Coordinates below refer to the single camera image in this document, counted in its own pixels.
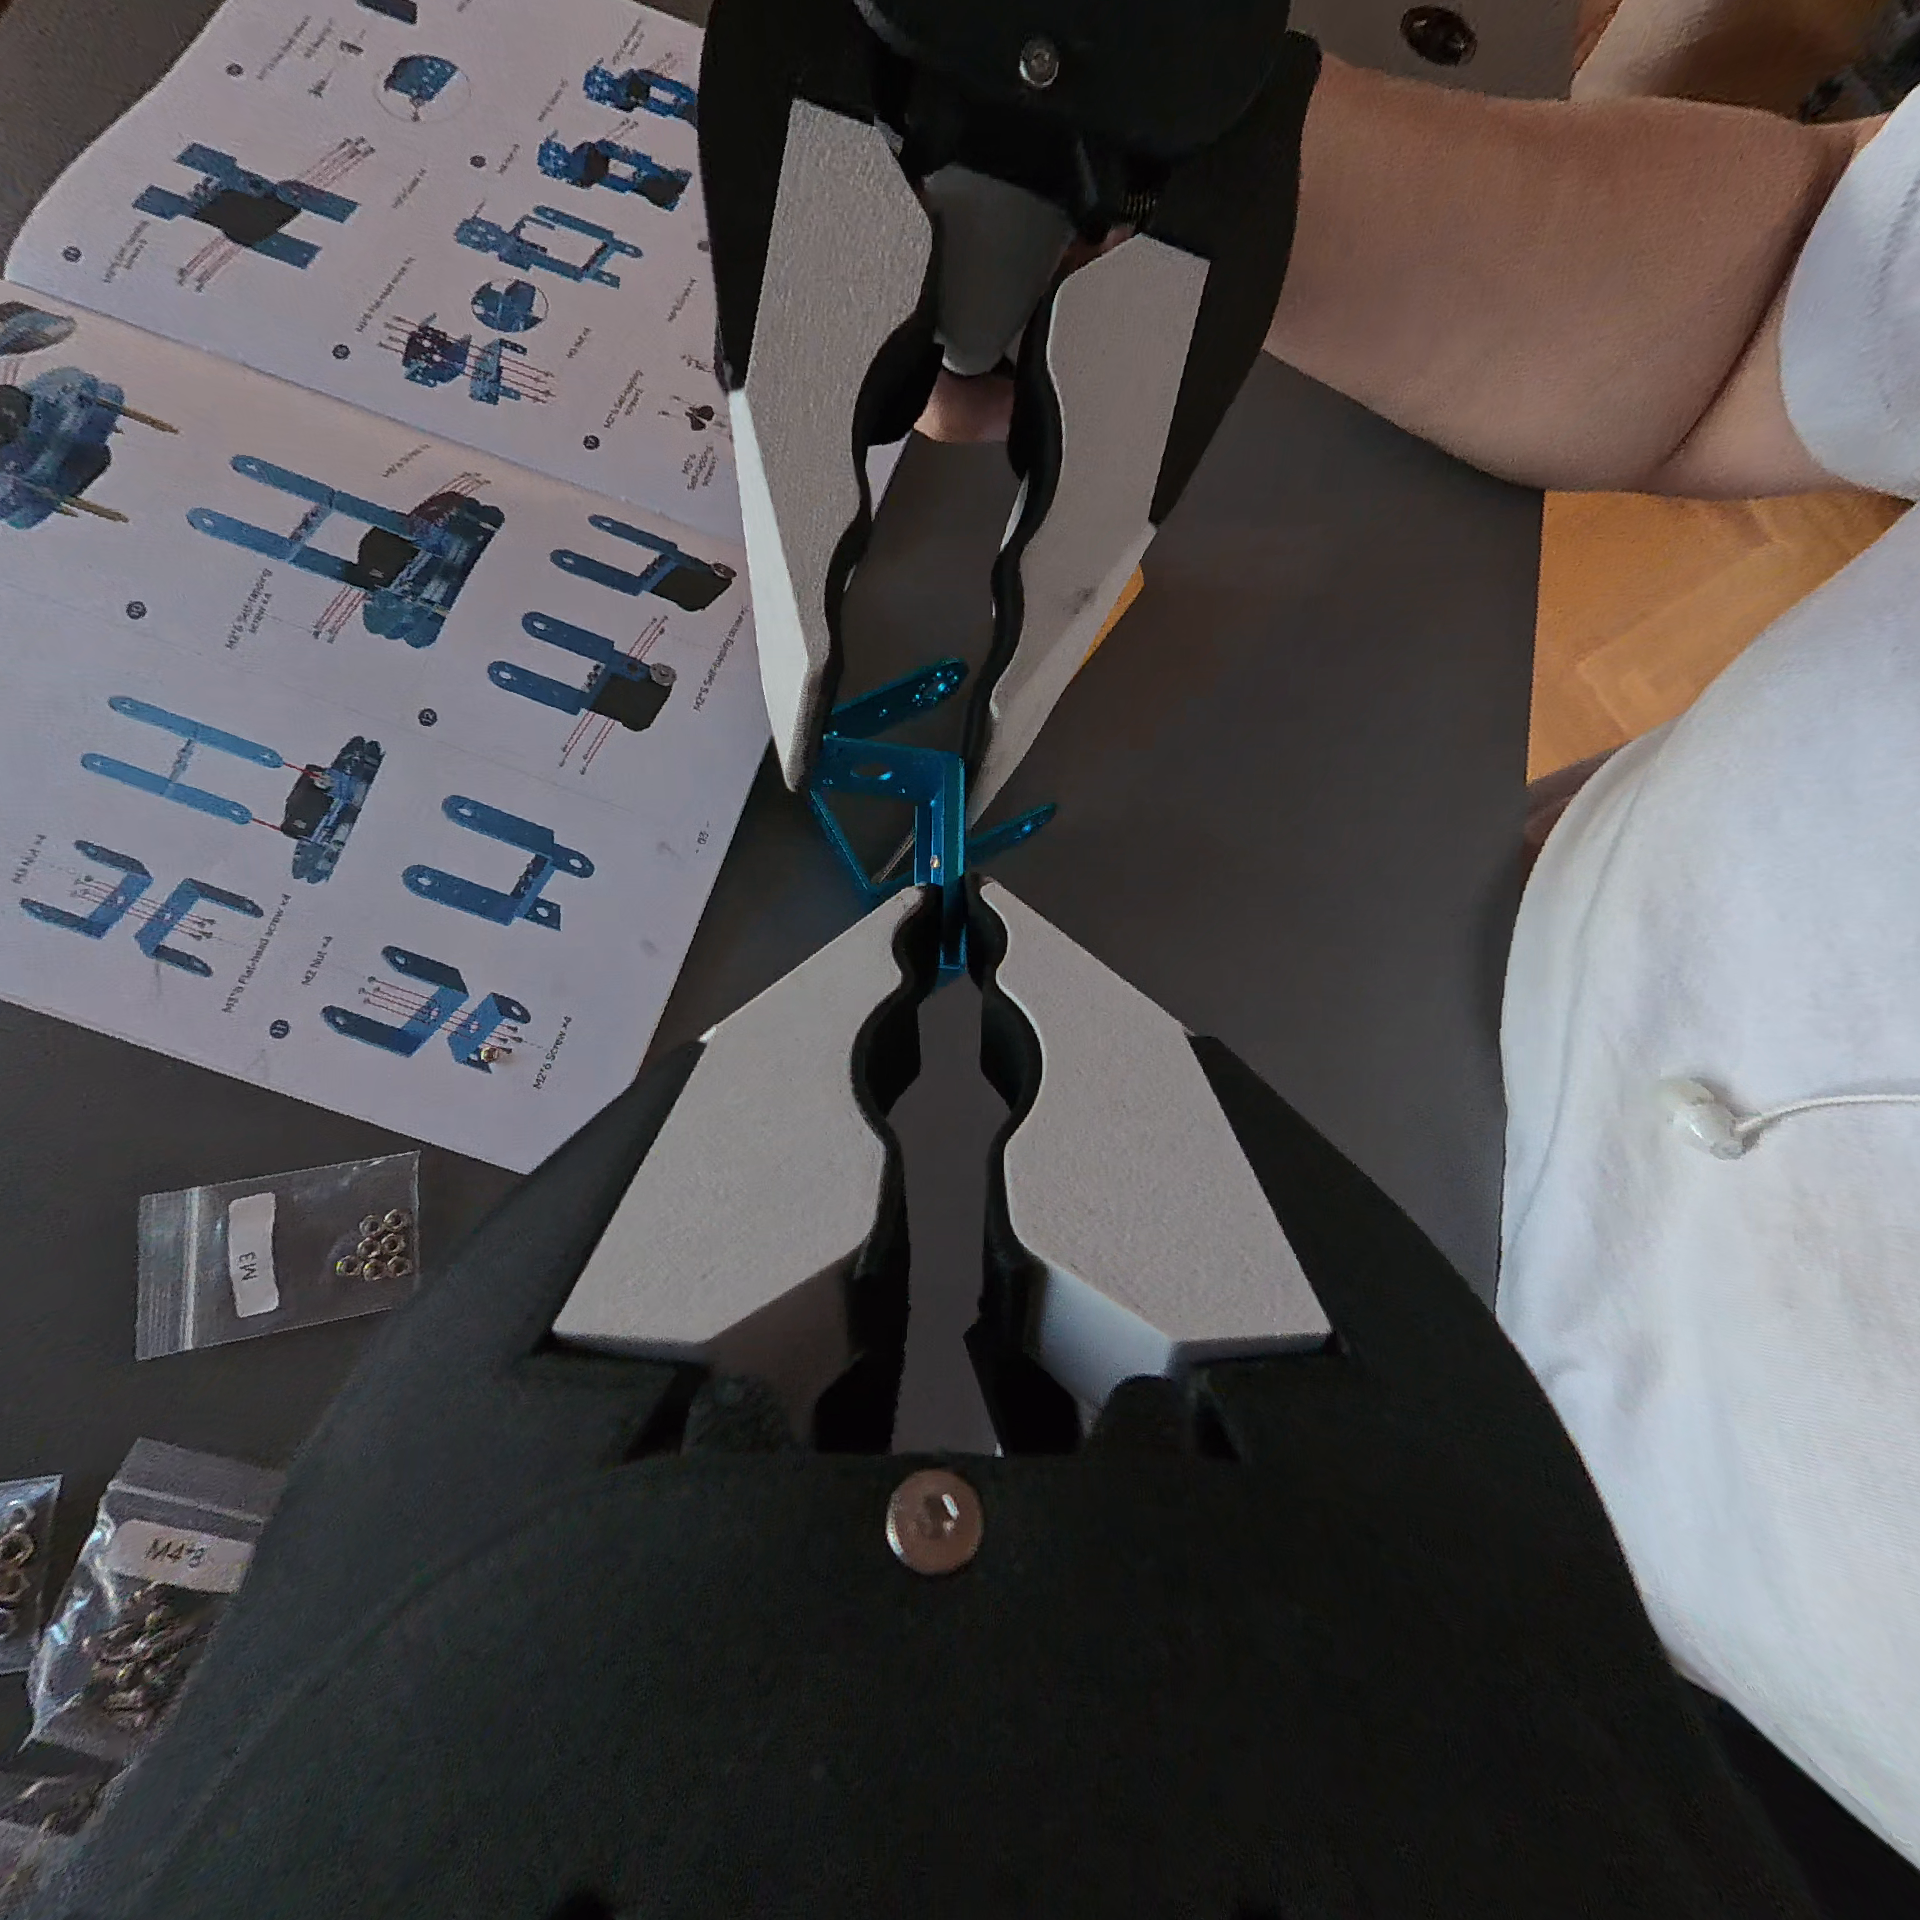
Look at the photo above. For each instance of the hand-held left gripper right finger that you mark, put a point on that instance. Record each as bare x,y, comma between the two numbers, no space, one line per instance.
1152,1199

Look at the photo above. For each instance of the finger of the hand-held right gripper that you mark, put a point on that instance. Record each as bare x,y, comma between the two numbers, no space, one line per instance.
1112,456
814,375

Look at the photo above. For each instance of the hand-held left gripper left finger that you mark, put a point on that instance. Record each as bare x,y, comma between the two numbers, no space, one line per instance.
721,1199

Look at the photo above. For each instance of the blue u-shaped metal bracket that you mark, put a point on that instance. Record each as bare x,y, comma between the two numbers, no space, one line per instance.
913,691

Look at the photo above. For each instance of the person's right forearm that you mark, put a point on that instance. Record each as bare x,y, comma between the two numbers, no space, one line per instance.
1496,253

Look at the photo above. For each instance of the black desk grommet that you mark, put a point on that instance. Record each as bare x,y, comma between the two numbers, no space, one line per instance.
1441,35

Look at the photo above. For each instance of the person's right hand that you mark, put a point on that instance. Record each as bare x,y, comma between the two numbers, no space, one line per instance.
965,407

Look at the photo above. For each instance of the open assembly instruction manual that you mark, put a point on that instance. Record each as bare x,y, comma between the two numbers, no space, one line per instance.
380,456

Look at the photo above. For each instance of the clear bag of brass nuts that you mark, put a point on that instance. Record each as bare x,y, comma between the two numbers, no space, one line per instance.
272,1261

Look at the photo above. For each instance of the person's white shirt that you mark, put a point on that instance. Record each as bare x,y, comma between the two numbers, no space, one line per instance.
1720,1420

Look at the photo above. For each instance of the clear bag of dark screws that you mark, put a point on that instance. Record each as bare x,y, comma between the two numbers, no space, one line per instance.
151,1592

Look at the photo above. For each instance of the small clear hardware bag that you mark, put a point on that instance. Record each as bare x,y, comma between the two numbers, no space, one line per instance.
23,1574
50,1814

